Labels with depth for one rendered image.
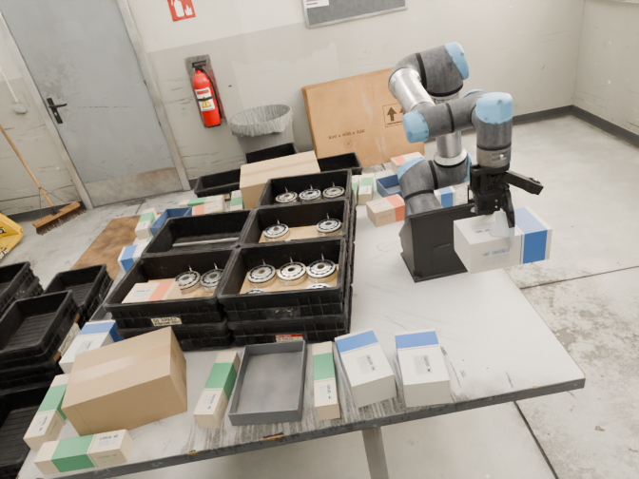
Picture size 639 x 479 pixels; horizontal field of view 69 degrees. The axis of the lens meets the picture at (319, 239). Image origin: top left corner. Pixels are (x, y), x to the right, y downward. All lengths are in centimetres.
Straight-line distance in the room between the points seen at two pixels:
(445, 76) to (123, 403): 134
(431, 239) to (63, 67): 388
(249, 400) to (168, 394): 23
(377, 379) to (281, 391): 31
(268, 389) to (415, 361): 45
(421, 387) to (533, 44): 419
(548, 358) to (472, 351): 21
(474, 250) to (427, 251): 54
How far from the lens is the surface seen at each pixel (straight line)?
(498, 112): 109
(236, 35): 452
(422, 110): 118
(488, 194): 116
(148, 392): 148
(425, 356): 138
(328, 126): 449
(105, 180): 512
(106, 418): 155
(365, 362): 138
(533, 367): 150
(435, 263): 175
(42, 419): 170
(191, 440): 147
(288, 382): 149
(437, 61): 152
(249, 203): 235
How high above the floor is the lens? 178
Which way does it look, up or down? 31 degrees down
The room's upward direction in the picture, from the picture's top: 11 degrees counter-clockwise
